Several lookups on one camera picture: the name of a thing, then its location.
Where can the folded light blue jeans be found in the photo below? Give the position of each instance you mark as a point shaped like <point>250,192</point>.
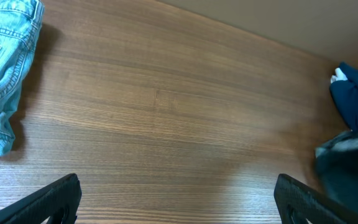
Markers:
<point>20,25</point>

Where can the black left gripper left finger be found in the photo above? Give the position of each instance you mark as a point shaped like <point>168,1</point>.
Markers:
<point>57,203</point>

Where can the black t-shirt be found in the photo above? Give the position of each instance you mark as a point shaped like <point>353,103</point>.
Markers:
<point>336,165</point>

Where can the navy blue garment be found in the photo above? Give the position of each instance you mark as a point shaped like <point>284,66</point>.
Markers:
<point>345,96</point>

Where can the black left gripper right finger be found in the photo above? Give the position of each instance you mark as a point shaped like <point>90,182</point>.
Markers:
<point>298,203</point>

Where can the white garment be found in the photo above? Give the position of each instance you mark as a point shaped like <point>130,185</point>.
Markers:
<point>339,75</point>

